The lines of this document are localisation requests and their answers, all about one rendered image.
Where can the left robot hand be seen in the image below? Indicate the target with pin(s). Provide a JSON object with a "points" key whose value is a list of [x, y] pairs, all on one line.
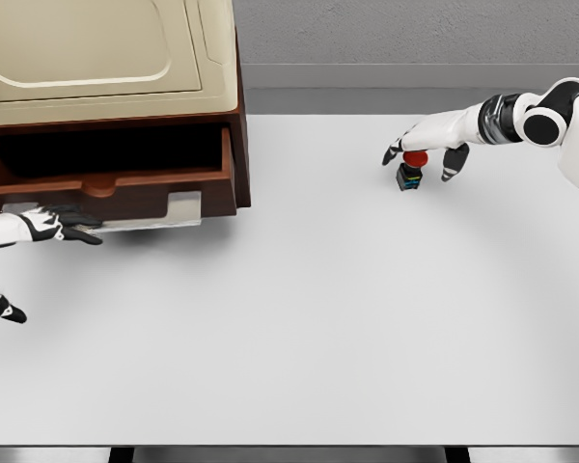
{"points": [[38, 226]]}

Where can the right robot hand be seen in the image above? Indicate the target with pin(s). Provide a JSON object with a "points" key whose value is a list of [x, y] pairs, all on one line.
{"points": [[427, 137]]}

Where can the red button switch black base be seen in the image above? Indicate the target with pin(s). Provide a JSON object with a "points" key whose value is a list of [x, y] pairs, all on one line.
{"points": [[410, 176]]}

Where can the brown wooden drawer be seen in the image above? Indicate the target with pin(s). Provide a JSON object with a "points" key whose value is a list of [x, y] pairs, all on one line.
{"points": [[149, 185]]}

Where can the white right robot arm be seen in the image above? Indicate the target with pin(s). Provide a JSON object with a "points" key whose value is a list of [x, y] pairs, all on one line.
{"points": [[535, 120]]}

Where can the brown cabinet with cream top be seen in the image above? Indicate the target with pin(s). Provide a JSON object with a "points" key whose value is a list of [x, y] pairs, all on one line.
{"points": [[125, 58]]}

